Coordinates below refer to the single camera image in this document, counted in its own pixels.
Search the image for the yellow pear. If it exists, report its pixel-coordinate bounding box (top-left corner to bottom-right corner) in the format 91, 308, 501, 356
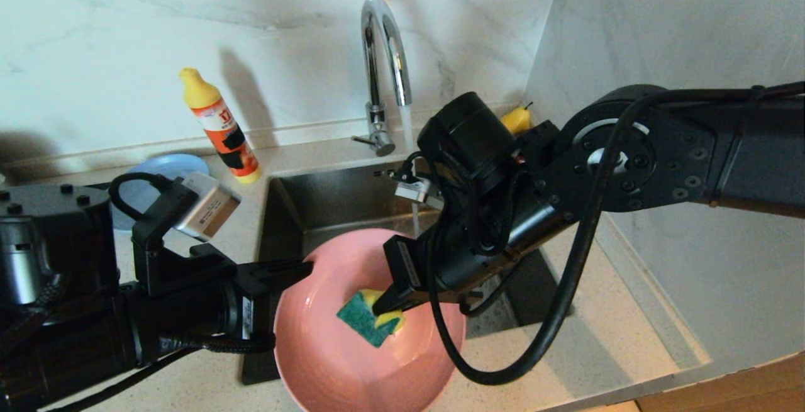
501, 103, 534, 135

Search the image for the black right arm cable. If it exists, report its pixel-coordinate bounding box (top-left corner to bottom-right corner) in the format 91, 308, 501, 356
428, 85, 805, 386

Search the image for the yellow orange dish soap bottle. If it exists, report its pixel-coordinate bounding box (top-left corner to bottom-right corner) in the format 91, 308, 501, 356
179, 67, 262, 184

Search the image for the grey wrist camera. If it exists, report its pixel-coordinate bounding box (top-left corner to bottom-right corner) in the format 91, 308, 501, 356
393, 173, 442, 209
175, 172, 242, 242

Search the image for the stainless steel sink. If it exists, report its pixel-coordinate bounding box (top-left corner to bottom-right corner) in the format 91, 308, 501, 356
240, 154, 574, 386

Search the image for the chrome faucet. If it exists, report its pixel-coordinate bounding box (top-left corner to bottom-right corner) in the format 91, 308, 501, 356
352, 0, 413, 157

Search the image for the yellow fish-shaped sponge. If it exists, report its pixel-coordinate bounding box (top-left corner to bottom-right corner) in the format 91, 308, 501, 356
336, 289, 406, 348

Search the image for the pink plastic plate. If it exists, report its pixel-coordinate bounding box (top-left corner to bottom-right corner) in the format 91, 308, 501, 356
274, 228, 467, 412

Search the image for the blue plastic plate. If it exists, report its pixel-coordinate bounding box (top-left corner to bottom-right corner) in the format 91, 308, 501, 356
112, 153, 210, 231

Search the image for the running water stream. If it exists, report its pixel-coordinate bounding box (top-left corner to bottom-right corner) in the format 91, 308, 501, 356
401, 105, 421, 237

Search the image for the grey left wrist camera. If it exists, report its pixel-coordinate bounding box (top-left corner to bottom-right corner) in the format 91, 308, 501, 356
175, 172, 242, 242

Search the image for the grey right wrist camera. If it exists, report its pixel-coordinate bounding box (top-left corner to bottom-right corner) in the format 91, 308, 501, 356
393, 173, 442, 209

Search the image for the wooden cabinet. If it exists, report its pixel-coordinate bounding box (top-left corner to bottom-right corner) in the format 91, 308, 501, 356
635, 355, 805, 412

